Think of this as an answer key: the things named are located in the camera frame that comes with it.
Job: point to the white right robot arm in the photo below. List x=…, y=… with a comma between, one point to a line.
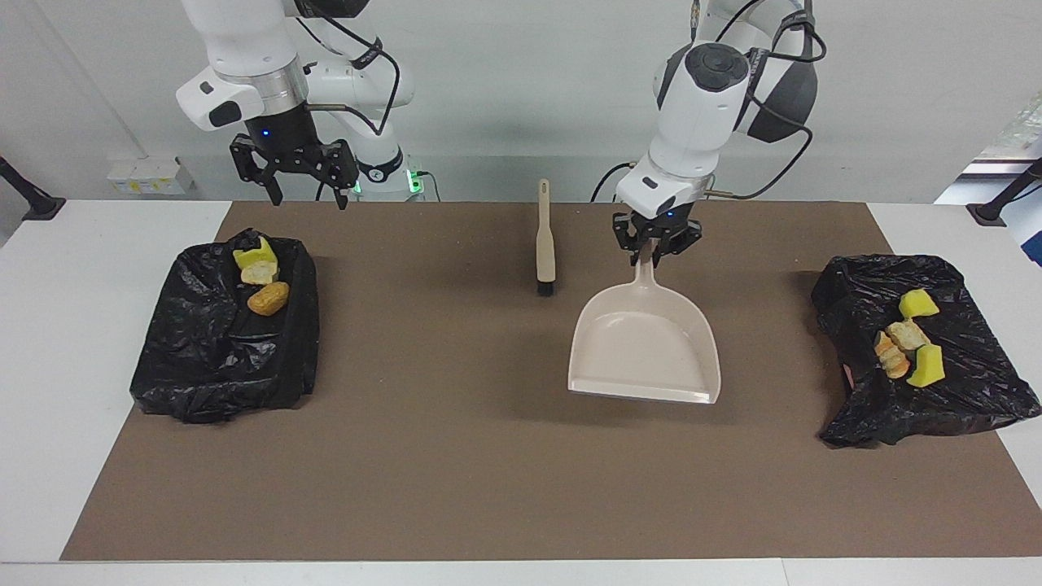
x=244, y=41

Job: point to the brown table mat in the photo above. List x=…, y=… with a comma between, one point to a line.
x=407, y=488

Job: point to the pale bread chunk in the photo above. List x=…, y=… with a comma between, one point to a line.
x=908, y=334
x=260, y=274

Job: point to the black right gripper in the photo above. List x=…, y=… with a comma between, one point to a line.
x=286, y=140

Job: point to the orange croissant piece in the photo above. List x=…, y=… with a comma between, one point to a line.
x=890, y=356

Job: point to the beige brush black bristles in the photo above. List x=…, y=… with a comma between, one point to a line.
x=545, y=244

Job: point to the white power strip boxes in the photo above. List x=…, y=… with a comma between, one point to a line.
x=151, y=175

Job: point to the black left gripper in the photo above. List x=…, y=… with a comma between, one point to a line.
x=661, y=224

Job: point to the light blue panel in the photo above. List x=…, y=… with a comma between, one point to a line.
x=1032, y=236

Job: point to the pink bin edge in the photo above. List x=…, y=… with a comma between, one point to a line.
x=847, y=374

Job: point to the black trash bag bin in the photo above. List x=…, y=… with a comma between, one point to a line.
x=212, y=358
x=977, y=374

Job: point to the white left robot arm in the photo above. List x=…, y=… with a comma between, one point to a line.
x=700, y=122

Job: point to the beige plastic dustpan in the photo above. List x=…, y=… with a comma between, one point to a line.
x=643, y=350

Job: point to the green yellow sponge piece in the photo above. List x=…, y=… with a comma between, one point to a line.
x=918, y=303

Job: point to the brown bread roll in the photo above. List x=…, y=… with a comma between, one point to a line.
x=269, y=299

